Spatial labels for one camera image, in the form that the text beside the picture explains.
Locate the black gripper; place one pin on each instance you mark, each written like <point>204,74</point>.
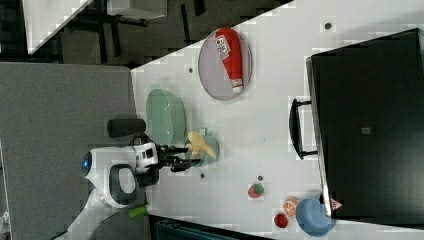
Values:
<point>164,153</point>

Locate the peeled toy banana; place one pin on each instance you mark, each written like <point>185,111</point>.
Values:
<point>197,145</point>

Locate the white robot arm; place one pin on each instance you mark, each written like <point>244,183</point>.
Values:
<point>117,174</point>

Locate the green perforated colander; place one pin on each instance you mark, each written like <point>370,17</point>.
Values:
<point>166,122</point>

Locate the red strawberry toy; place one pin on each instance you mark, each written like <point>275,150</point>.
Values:
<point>256,190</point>

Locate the lilac round plate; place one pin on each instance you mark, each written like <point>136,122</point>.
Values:
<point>212,73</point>

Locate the small red tomato toy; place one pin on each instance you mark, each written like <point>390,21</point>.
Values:
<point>280,220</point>

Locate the orange slice toy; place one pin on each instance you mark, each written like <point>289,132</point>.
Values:
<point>290,205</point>

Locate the red ketchup bottle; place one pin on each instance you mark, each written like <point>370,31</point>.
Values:
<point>229,51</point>

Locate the blue cup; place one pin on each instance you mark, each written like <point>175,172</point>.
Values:
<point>312,219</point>

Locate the silver toaster oven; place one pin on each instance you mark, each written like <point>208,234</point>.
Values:
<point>368,118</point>

